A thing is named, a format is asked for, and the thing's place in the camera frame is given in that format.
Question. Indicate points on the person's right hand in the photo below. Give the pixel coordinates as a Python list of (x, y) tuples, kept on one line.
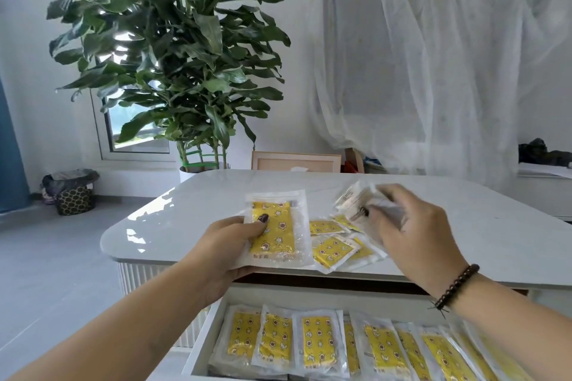
[(420, 242)]

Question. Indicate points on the person's left hand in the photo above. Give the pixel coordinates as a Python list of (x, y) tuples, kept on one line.
[(219, 255)]

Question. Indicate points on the pile of yellow packets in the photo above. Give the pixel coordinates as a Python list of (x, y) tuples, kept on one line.
[(330, 251)]

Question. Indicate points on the white drawer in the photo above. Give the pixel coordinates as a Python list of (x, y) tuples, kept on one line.
[(313, 298)]

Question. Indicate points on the row of yellow packets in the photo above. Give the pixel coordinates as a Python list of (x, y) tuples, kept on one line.
[(317, 340)]

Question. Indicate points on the person's left forearm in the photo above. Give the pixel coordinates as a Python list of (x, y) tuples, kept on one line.
[(111, 336)]

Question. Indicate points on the white plant pot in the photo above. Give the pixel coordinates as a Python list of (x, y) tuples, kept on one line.
[(185, 175)]

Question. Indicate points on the red and black box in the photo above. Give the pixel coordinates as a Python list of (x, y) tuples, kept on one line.
[(348, 167)]

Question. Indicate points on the brown cardboard box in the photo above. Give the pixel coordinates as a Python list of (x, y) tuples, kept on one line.
[(355, 159)]

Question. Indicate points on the white side cabinet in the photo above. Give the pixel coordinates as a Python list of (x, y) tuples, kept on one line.
[(540, 197)]

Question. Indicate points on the small white framed window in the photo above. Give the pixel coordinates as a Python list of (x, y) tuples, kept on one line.
[(134, 146)]

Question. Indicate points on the black plastic bag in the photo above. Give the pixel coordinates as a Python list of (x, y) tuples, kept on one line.
[(536, 153)]

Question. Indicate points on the dark patterned basket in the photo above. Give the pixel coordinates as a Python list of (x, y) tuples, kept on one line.
[(73, 202)]

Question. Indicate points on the white sheer dust cover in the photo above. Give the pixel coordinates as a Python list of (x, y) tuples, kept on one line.
[(424, 81)]

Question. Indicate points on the large green leafy plant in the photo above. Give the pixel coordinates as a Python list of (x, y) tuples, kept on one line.
[(178, 59)]

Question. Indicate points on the blue curtain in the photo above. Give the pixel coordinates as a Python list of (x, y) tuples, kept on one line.
[(11, 148)]

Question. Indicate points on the wooden picture frame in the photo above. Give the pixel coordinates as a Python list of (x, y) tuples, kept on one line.
[(290, 163)]

